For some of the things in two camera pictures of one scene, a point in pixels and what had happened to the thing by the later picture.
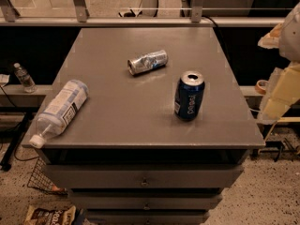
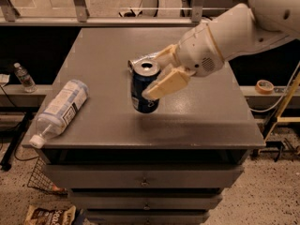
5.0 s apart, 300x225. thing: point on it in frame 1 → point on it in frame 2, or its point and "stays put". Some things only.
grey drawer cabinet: x=164 y=129 stays put
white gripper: x=291 y=37 → x=199 y=54
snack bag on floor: x=51 y=216 stays put
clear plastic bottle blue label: x=60 y=112 stays put
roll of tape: x=262 y=86 stays put
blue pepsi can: x=189 y=95 → x=142 y=74
